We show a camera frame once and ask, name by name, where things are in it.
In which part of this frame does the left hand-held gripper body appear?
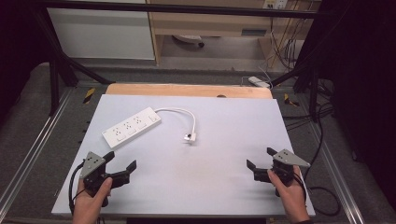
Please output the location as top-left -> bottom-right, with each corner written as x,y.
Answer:
79,151 -> 118,208

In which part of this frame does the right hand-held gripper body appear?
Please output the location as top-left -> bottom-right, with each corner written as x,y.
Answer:
270,148 -> 312,198

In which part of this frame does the white power strip cable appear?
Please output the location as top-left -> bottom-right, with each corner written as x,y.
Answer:
154,106 -> 197,135

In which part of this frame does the person's right hand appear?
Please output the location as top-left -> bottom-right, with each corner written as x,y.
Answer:
267,165 -> 310,224

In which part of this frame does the person's left hand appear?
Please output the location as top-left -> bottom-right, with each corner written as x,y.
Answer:
72,176 -> 114,224

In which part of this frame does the yellow black tape strip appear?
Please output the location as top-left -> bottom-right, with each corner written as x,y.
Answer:
82,87 -> 96,105
283,92 -> 301,107

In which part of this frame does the white floor power strip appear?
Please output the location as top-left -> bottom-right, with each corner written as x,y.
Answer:
247,76 -> 272,90

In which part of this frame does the black metal stand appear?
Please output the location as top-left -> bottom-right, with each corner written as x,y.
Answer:
270,60 -> 322,123
33,8 -> 117,117

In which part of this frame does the wooden table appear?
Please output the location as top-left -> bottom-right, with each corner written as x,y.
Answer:
105,82 -> 274,100

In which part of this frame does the black curtain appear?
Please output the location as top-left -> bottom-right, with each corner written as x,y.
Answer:
317,0 -> 396,213
0,0 -> 50,122

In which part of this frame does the white cabinet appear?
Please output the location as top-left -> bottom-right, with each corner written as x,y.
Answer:
46,7 -> 156,61

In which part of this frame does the chair base with caster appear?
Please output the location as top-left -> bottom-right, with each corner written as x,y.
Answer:
172,34 -> 206,49

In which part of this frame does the wooden desk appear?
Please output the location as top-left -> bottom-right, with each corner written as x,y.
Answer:
146,0 -> 321,67

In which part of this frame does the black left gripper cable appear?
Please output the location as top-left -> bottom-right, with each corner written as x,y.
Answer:
67,161 -> 87,217

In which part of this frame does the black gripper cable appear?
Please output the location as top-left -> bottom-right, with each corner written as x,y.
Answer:
291,102 -> 342,217
67,161 -> 87,217

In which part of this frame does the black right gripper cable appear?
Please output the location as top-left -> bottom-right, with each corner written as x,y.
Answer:
291,102 -> 342,217

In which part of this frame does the aluminium rail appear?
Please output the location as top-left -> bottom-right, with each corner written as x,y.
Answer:
0,89 -> 75,217
297,92 -> 366,224

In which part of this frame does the bundle of hanging cables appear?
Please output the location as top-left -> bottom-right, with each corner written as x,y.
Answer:
269,8 -> 307,71

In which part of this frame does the white wall socket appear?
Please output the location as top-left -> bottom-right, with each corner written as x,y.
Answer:
262,0 -> 290,10

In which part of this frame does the black metal frame bar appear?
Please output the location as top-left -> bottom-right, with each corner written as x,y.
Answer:
31,0 -> 326,20

